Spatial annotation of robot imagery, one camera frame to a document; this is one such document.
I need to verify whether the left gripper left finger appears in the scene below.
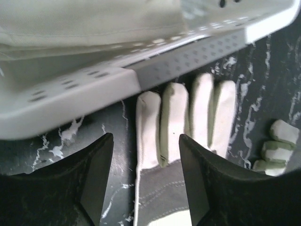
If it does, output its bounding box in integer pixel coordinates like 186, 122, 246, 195
0, 133, 114, 226

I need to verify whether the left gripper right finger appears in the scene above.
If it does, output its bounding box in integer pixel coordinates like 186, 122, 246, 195
179, 134, 301, 226

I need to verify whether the corner glove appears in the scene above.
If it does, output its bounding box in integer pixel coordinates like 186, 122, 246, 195
134, 73, 237, 226

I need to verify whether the work glove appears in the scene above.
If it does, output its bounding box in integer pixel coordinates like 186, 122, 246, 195
252, 120, 301, 177

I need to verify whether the white perforated storage basket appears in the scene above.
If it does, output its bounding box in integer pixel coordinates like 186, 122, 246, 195
0, 0, 301, 140

